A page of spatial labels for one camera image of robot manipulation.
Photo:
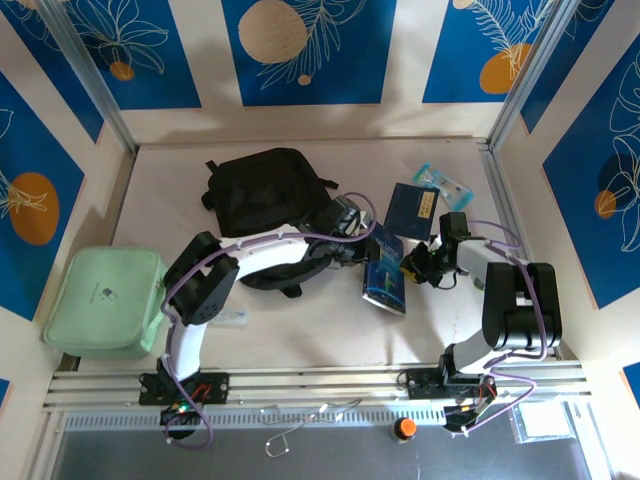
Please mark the Little Prince book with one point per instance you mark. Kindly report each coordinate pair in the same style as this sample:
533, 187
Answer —
385, 280

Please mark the small dark blue yellow-label book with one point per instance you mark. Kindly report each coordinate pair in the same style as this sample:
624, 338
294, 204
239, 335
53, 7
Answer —
407, 210

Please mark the black backpack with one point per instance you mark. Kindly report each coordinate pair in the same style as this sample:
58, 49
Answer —
260, 185

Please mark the small clear plastic packet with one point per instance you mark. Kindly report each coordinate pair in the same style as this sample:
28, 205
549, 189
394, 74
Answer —
235, 318

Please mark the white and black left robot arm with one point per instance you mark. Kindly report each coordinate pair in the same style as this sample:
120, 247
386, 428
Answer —
270, 255

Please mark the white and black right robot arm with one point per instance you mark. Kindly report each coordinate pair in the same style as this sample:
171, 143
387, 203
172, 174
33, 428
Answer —
520, 300

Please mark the mint green pencil case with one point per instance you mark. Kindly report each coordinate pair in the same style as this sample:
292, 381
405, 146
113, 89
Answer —
100, 300

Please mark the light blue plastic packet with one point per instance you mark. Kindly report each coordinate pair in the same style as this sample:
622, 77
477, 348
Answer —
445, 187

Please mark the black right base connector block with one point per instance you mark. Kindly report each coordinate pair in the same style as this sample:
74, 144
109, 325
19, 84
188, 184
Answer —
465, 417

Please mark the black base connector block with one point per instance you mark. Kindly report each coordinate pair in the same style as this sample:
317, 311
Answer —
177, 414
465, 417

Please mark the orange emergency stop button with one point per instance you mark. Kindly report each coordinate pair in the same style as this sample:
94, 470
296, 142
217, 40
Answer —
406, 427

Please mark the clear bag with white card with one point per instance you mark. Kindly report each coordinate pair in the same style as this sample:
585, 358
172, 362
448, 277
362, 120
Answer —
540, 420

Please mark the black left base connector block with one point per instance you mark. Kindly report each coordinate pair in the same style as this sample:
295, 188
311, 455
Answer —
177, 414

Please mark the aluminium side rail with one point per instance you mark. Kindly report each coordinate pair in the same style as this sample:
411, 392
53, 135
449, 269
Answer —
505, 200

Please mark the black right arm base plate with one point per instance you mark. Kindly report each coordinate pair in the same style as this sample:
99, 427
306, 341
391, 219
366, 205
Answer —
425, 382

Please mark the aluminium table edge rail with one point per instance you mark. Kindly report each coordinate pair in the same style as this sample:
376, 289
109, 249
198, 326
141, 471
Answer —
325, 380

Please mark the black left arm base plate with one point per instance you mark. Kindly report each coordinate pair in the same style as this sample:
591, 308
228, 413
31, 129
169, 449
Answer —
215, 387

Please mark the aluminium frame post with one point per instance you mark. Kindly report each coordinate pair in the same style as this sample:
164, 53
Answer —
95, 80
530, 75

